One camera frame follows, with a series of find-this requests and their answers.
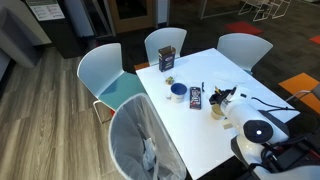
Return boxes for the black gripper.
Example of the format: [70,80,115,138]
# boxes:
[209,89,234,105]

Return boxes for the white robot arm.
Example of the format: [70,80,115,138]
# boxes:
[209,86,320,180]

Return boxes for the clear cup with grains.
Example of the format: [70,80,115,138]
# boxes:
[211,104,225,120]

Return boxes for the white mug blue inside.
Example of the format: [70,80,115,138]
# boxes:
[166,83,187,103]

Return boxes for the clear cup with candies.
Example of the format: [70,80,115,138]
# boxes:
[165,76,175,85]

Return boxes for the brown M&M's candy box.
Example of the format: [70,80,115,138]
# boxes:
[190,87,201,110]

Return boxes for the clear plastic bag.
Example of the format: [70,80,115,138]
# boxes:
[211,75,252,91]

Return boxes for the white chair far right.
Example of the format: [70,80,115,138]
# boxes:
[217,33,273,74]

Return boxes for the blue Barilla pasta box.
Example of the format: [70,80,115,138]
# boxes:
[158,46,176,72]

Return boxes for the white chair far middle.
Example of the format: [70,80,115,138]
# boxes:
[144,27,187,66]

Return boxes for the white trash bin with liner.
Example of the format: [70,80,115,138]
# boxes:
[108,93,187,180]

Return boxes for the white chair teal seat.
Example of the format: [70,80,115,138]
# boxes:
[77,43,145,122]

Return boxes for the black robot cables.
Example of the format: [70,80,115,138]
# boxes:
[249,96,320,174]

